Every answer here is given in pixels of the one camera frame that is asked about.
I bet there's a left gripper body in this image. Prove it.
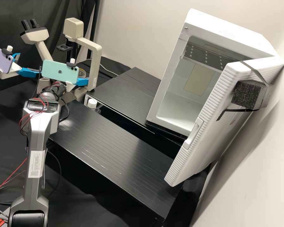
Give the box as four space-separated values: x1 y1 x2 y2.
0 62 22 80

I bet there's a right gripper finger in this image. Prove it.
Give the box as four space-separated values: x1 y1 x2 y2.
76 77 89 87

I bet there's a right wrist camera phone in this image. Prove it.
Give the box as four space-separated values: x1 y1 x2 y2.
41 58 80 84

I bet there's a black platform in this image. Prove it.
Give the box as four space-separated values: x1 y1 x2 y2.
85 67 189 143
48 103 183 220

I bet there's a black cable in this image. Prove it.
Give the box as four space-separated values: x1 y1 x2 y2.
58 89 70 121
45 151 62 202

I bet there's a cream microscope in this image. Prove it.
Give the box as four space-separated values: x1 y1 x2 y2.
20 18 103 102

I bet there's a white cable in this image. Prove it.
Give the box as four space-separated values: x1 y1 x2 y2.
100 62 120 77

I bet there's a white incubator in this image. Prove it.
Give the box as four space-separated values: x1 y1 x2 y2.
145 8 284 137

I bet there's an incubator door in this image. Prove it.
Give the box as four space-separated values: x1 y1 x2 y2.
164 56 283 188

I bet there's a red wire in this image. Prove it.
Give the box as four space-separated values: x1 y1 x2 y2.
0 158 28 197

